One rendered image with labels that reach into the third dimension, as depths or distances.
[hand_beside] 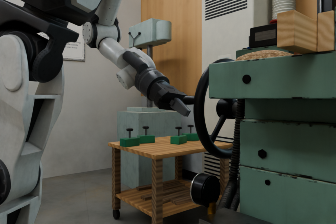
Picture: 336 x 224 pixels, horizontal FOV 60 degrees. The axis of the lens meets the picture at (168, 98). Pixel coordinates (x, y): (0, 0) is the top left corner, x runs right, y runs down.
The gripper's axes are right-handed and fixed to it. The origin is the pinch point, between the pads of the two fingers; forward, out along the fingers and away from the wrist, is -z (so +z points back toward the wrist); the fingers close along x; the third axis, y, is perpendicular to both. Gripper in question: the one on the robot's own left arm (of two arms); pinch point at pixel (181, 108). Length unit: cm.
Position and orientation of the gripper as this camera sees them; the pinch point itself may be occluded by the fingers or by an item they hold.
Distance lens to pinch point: 82.1
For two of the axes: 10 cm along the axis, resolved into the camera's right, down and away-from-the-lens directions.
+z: -6.0, -5.0, 6.2
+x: -6.7, -1.0, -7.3
